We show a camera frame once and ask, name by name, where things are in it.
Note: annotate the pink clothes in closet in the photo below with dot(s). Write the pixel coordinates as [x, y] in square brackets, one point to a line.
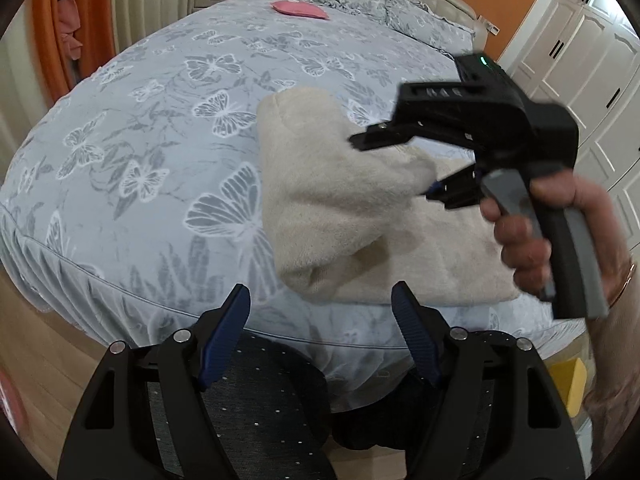
[68, 24]

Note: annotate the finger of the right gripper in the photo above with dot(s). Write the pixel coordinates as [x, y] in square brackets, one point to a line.
[462, 189]
[388, 134]

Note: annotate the cream knit heart sweater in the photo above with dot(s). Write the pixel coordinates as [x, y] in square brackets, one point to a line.
[345, 225]

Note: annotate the white wardrobe doors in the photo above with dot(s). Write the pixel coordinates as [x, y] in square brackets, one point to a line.
[584, 54]

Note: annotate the cream pleated curtain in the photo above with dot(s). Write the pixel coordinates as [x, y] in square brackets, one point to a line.
[35, 72]

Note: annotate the butterfly print pillow right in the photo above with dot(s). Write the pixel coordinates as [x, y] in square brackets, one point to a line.
[413, 20]

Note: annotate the pink folded cloth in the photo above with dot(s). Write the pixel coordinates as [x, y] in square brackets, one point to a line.
[299, 9]

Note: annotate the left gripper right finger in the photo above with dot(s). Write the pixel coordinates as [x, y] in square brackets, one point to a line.
[497, 413]

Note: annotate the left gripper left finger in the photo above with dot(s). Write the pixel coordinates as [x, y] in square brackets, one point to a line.
[112, 435]

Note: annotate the butterfly print bed cover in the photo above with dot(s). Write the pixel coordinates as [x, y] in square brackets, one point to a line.
[135, 204]

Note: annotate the dark dotted trousers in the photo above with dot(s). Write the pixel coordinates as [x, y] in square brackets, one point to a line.
[272, 415]

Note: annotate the person right hand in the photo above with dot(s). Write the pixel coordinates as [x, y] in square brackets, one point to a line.
[529, 256]

